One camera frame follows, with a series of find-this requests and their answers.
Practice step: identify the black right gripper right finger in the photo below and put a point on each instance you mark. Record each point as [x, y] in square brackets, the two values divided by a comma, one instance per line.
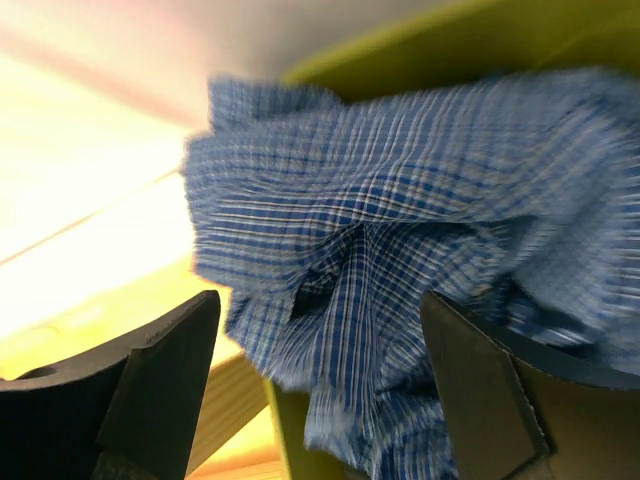
[516, 409]

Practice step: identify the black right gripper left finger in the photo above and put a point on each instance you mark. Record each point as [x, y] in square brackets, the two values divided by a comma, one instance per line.
[126, 409]

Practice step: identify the blue checkered shirt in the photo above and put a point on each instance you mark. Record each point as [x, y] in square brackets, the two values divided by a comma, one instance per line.
[515, 196]

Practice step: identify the wooden clothes rack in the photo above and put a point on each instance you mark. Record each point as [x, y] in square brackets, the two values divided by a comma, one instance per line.
[95, 235]

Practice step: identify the green plastic basket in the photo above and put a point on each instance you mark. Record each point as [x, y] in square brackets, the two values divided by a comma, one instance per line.
[456, 45]

